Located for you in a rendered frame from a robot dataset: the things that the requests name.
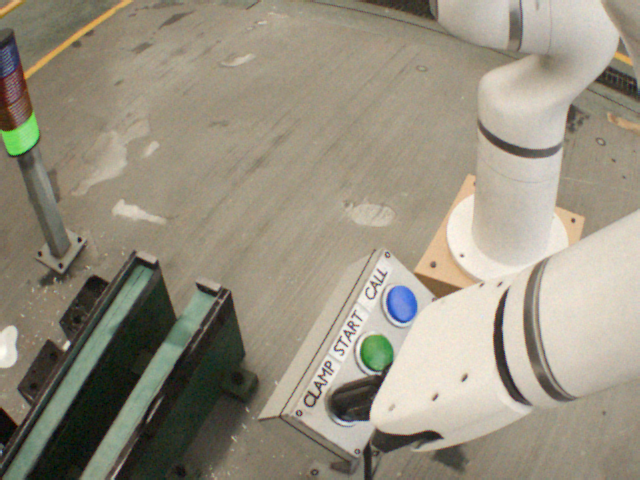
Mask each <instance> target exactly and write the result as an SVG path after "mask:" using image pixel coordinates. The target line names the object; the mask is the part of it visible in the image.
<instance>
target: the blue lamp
mask: <svg viewBox="0 0 640 480"><path fill-rule="evenodd" d="M20 61H21V58H20V55H19V50H18V46H17V43H16V37H15V34H14V35H13V37H12V39H11V40H10V41H9V42H8V43H7V44H5V45H4V46H2V47H1V48H0V79H1V78H3V77H5V76H6V75H8V74H9V73H11V72H12V71H13V70H14V69H15V68H16V67H17V66H18V65H19V63H20Z"/></svg>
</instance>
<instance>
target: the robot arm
mask: <svg viewBox="0 0 640 480"><path fill-rule="evenodd" d="M429 3H430V8H431V9H430V10H431V13H432V14H433V15H434V17H435V19H436V20H437V22H438V24H439V25H440V26H441V27H442V28H443V29H444V30H445V31H446V32H448V33H449V34H450V35H452V36H454V37H456V38H458V39H460V40H462V41H465V42H467V43H470V44H474V45H478V46H483V47H490V48H496V49H503V50H510V51H517V52H523V53H529V54H531V55H529V56H527V57H525V58H522V59H520V60H518V61H515V62H512V63H509V64H506V65H503V66H501V67H498V68H495V69H493V70H491V71H489V72H488V73H486V74H485V75H484V76H483V77H482V78H481V80H480V82H479V85H478V91H477V135H476V171H475V191H474V194H473V195H471V196H469V197H467V198H465V199H464V200H463V201H462V202H460V203H459V204H458V205H457V206H456V208H455V209H454V210H453V212H452V214H451V216H450V218H449V221H448V225H447V245H448V250H449V252H450V255H451V257H452V259H453V261H454V262H455V264H456V265H457V266H458V268H459V269H460V270H461V271H462V272H463V273H464V274H465V275H466V276H468V277H469V278H470V279H472V280H473V281H474V282H476V283H478V284H475V285H472V286H470V287H467V288H465V289H462V290H460V291H457V292H455V293H452V294H450V295H448V296H445V297H443V298H441V299H439V300H437V301H435V302H433V303H431V304H429V305H427V306H426V307H425V308H424V309H423V310H422V311H421V312H420V314H419V315H418V317H417V318H416V320H415V322H414V323H413V325H412V327H411V329H410V331H409V333H408V335H407V337H406V339H405V341H404V343H403V345H402V347H401V349H400V351H399V353H398V355H397V357H396V359H395V361H393V362H390V363H389V364H387V365H386V366H385V367H384V369H383V370H382V372H381V375H378V374H374V375H370V376H367V377H364V378H361V379H357V380H354V381H351V382H347V383H344V384H343V385H342V387H341V389H340V390H341V393H340V394H338V395H337V396H336V398H335V399H334V401H335V403H337V404H338V405H340V406H341V407H342V408H344V409H345V410H347V411H346V413H347V415H348V416H350V417H351V418H353V419H355V420H357V421H370V422H371V424H372V425H374V426H375V427H376V428H377V429H376V431H375V434H374V437H373V440H372V443H371V445H372V446H373V447H375V448H377V449H378V450H380V451H381V452H383V453H389V452H391V451H394V450H396V449H399V448H401V447H404V446H406V445H409V444H411V445H410V449H411V451H414V452H421V451H430V450H435V449H440V448H444V447H448V446H452V445H456V444H459V443H463V442H466V441H469V440H472V439H475V438H478V437H480V436H483V435H486V434H488V433H491V432H493V431H495V430H498V429H500V428H502V427H504V426H506V425H508V424H510V423H512V422H514V421H516V420H518V419H520V418H522V417H524V416H525V415H527V414H529V413H530V412H531V411H532V409H533V408H534V406H536V407H539V408H544V409H546V408H552V407H555V406H558V405H561V404H564V403H568V402H571V401H574V400H577V399H580V398H582V397H585V396H588V395H591V394H594V393H597V392H600V391H603V390H606V389H609V388H611V387H614V386H617V385H620V384H623V383H625V382H628V381H631V380H634V379H636V378H639V377H640V209H638V210H637V211H635V212H633V213H631V214H629V215H627V216H625V217H623V218H622V219H620V220H618V221H616V222H614V223H612V224H610V225H608V226H606V227H605V228H603V229H601V230H599V231H597V232H595V233H593V234H591V235H589V236H587V237H586V238H584V239H582V240H580V241H578V242H576V243H574V244H572V245H570V246H568V237H567V233H566V230H565V227H564V225H563V223H562V222H561V220H560V218H559V217H558V216H557V215H556V214H555V212H554V209H555V203H556V196H557V190H558V183H559V176H560V168H561V160H562V151H563V142H564V133H565V124H566V117H567V112H568V108H569V106H570V104H571V102H572V101H573V100H574V99H575V98H576V96H578V95H579V94H580V93H581V92H582V91H583V90H584V89H585V88H586V87H587V86H588V85H589V84H591V83H592V82H593V81H594V80H595V79H596V78H597V77H598V76H599V75H600V74H601V73H602V72H603V70H604V69H605V68H606V67H607V66H608V64H609V63H610V61H611V60H612V58H613V56H614V54H615V52H616V49H617V46H618V42H619V35H620V37H621V39H622V41H623V43H624V45H625V47H626V49H627V52H628V54H629V57H630V59H631V62H632V65H633V68H634V72H635V76H636V80H637V84H638V89H639V94H640V0H429Z"/></svg>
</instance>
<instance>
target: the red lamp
mask: <svg viewBox="0 0 640 480"><path fill-rule="evenodd" d="M26 87H27V84H26V80H25V75H24V72H23V67H22V63H21V61H20V63H19V65H18V66H17V67H16V68H15V69H14V70H13V71H12V72H11V73H9V74H8V75H6V76H5V77H3V78H1V79H0V107H2V106H6V105H8V104H10V103H12V102H13V101H15V100H16V99H18V98H19V97H20V96H21V95H22V94H23V93H24V91H25V90H26Z"/></svg>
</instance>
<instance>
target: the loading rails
mask: <svg viewBox="0 0 640 480"><path fill-rule="evenodd" d="M159 265H160V264H159V260H158V258H156V257H154V256H152V255H149V254H147V253H145V252H142V251H138V250H136V249H133V250H132V252H131V253H130V255H129V256H128V257H127V259H126V260H125V262H124V263H123V265H122V266H121V268H120V269H119V270H118V272H117V273H116V275H115V276H114V278H113V279H112V281H111V282H110V284H109V285H108V287H107V288H106V290H105V291H104V293H103V294H102V295H101V297H100V298H99V300H98V302H97V303H96V305H95V306H94V308H93V309H92V311H91V312H90V314H89V315H88V317H87V318H86V320H85V321H84V323H83V324H82V326H81V328H80V329H79V331H78V332H77V334H76V335H75V337H74V338H73V340H72V342H71V343H70V345H69V346H68V348H67V349H66V351H65V353H64V354H63V356H62V357H61V359H60V360H59V362H58V364H57V365H56V367H55V368H54V370H53V372H52V373H51V375H50V376H49V378H48V380H47V381H46V383H45V384H44V386H43V388H42V389H41V391H40V392H39V394H38V396H37V397H36V399H35V400H34V402H33V404H32V405H31V407H30V408H29V410H28V412H27V413H26V415H25V417H24V418H23V420H22V421H21V423H20V425H19V426H18V428H17V430H16V431H15V433H14V434H13V436H12V438H11V439H10V441H9V443H8V444H7V446H6V447H5V449H4V451H3V452H2V454H1V456H0V480H199V478H200V476H201V475H202V471H201V470H200V468H199V467H197V466H195V465H193V464H191V463H189V462H187V461H185V460H184V459H182V457H183V456H184V454H185V452H186V451H187V449H188V448H189V446H190V444H191V443H192V441H193V439H194V438H195V436H196V435H197V433H198V431H199V430H200V428H201V426H202V425H203V423H204V422H205V420H206V418H207V417H208V415H209V414H210V412H211V410H212V409H213V407H214V405H215V404H216V402H217V401H218V399H219V397H220V396H221V394H222V393H223V394H224V395H227V396H229V397H231V398H233V399H236V400H238V401H240V402H243V403H246V402H247V400H248V399H249V397H250V395H251V394H252V392H253V390H254V389H255V387H256V386H257V384H258V382H259V380H258V376H257V374H256V373H253V372H251V371H249V370H246V369H244V368H241V367H239V365H240V363H241V362H242V360H243V358H244V357H245V355H246V352H245V348H244V344H243V340H242V336H241V332H240V328H239V323H238V319H237V315H236V311H235V305H234V301H233V297H232V292H231V289H229V288H226V287H222V285H221V284H219V283H216V282H214V281H211V280H209V279H206V278H204V277H201V276H199V277H198V278H197V280H196V281H195V283H196V286H197V288H198V289H197V290H196V292H195V293H194V295H193V296H192V298H191V299H190V301H189V302H188V304H187V306H186V307H185V309H184V310H183V312H182V313H181V315H180V316H179V318H178V320H177V317H176V314H175V311H174V308H173V305H172V302H171V299H170V296H169V293H168V290H167V287H166V284H165V281H164V277H163V274H162V270H161V267H160V266H159Z"/></svg>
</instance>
